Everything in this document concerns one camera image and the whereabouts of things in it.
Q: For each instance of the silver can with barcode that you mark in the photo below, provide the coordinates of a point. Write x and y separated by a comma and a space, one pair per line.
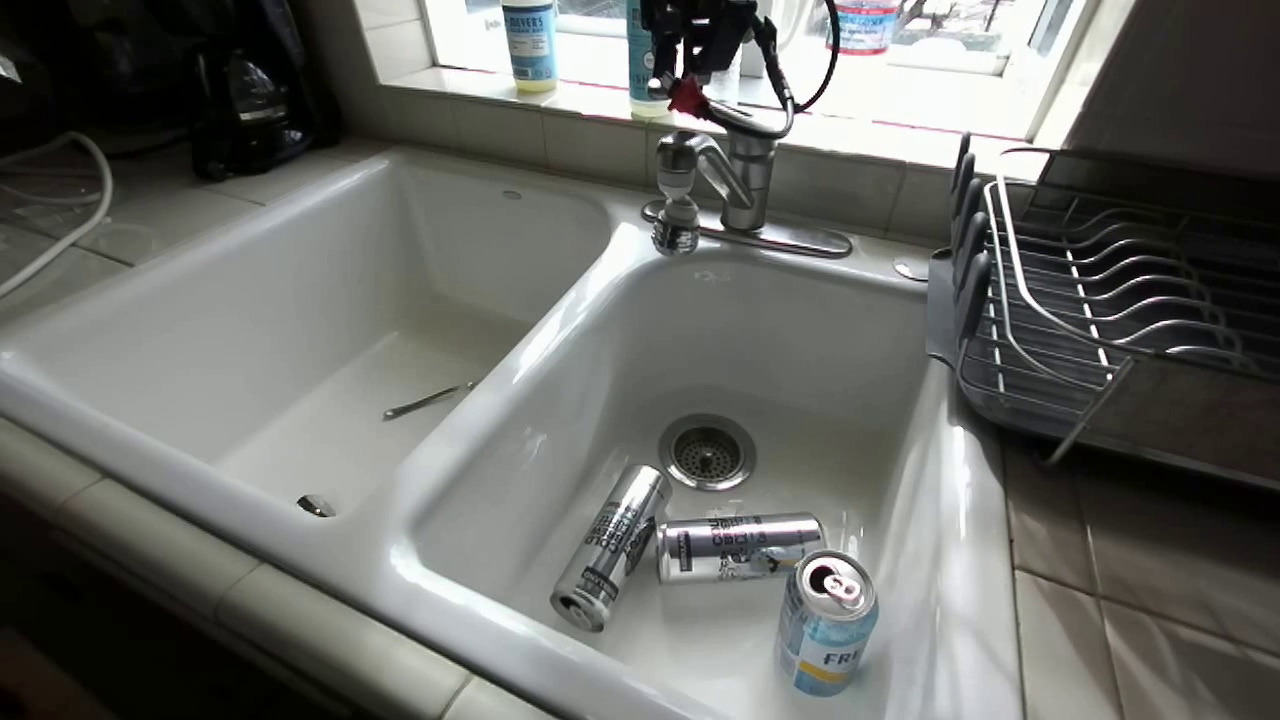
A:
733, 545

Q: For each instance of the shiny silver drink can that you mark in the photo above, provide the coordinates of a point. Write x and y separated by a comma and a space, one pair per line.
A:
609, 550

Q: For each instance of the silver kitchen tap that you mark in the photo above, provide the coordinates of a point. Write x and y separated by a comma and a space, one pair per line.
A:
718, 191

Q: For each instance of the white bottle blue label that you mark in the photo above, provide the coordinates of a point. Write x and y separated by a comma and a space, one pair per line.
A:
531, 29

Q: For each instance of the black coffee maker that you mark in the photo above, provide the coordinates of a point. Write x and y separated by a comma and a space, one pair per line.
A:
262, 96

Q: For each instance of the light blue opened can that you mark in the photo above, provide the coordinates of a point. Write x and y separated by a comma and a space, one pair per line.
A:
826, 623

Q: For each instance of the round metal sink drain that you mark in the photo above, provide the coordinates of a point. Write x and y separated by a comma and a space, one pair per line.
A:
711, 455

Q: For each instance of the plastic container red label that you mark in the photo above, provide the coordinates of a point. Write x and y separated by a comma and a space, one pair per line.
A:
864, 25

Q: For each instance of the teal bottle on sill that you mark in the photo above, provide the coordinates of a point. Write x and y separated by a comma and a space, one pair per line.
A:
642, 54

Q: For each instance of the white double basin sink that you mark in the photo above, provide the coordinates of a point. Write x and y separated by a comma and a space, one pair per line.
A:
255, 365

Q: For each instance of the metal dish drying rack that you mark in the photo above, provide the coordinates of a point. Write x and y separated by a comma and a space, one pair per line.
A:
1129, 324

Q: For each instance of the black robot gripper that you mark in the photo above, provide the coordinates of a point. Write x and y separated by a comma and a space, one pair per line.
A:
693, 39

